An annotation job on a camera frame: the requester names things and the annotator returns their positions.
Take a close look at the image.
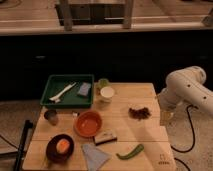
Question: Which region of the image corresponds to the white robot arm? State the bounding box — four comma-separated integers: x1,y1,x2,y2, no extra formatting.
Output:
157,66,213,126

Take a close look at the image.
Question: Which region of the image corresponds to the green pepper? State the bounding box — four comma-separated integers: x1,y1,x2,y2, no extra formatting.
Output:
116,144,144,160

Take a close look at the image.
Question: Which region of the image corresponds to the black and white eraser block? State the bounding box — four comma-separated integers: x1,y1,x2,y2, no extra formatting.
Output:
93,130,117,146

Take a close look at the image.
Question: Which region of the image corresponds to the white cup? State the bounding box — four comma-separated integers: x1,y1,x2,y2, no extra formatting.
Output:
100,86,115,102

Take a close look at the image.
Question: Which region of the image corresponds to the green cup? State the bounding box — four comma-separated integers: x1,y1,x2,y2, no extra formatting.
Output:
97,78,109,90

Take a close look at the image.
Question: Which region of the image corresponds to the orange bowl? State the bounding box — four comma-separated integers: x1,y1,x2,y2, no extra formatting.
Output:
74,110,102,138

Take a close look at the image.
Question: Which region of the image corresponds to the blue-grey cloth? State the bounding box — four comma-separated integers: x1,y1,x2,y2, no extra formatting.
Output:
81,144,111,171

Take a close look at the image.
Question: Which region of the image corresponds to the blue sponge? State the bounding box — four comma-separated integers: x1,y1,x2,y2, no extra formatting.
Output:
78,83,91,97

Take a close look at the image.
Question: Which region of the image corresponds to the orange fruit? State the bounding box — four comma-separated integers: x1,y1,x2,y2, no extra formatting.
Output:
56,139,70,154

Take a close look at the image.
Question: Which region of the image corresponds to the dark brown bowl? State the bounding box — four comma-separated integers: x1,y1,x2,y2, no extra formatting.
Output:
45,134,74,164

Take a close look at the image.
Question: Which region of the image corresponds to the white plastic utensil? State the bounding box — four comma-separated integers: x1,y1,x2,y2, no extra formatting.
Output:
49,82,76,103

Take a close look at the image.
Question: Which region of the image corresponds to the green plastic tray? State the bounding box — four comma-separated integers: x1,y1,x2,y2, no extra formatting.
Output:
40,74,94,109

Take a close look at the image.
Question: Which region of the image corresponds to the small metal cup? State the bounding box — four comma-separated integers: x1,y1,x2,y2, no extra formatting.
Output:
44,109,59,126

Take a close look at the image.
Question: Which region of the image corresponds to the black metal stand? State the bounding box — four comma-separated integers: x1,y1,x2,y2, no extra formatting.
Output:
0,120,33,171

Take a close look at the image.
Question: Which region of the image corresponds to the black cable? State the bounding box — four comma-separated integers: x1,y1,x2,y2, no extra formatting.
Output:
170,104,199,171

